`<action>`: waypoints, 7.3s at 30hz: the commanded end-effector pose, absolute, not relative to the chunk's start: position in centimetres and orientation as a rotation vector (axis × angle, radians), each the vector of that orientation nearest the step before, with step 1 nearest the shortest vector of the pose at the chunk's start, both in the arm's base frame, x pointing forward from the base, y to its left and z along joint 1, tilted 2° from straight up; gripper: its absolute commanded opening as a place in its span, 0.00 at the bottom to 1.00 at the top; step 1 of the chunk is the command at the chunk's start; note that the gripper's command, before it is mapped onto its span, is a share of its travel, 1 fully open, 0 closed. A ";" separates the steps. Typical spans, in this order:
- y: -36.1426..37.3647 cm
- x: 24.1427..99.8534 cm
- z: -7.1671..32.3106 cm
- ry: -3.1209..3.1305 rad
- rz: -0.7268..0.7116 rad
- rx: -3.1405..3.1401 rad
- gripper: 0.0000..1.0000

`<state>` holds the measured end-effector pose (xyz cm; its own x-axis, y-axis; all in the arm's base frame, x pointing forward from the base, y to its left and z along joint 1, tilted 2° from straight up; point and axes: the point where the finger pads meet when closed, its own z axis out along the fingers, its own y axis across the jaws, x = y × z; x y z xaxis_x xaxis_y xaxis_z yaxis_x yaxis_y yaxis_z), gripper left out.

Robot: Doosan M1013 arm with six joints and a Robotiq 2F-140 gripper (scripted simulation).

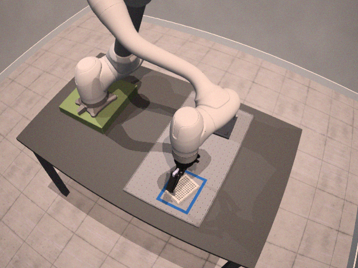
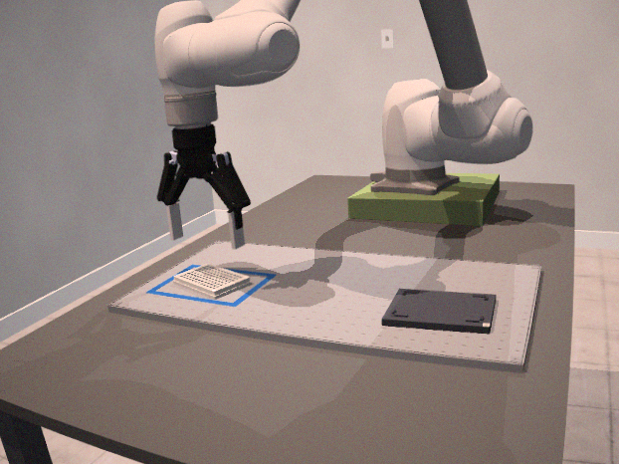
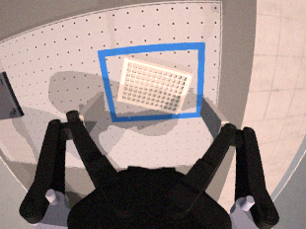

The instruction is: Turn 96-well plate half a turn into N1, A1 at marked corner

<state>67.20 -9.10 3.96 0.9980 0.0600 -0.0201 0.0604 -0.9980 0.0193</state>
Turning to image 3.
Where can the white well plate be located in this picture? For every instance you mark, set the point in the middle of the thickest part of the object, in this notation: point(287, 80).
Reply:
point(138, 69)

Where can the blue tape outline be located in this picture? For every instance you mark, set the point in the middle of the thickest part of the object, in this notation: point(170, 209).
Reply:
point(150, 48)

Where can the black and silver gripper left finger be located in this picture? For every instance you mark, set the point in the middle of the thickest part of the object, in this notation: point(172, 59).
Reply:
point(45, 205)

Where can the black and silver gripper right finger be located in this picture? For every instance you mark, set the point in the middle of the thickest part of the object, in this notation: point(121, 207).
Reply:
point(253, 207)

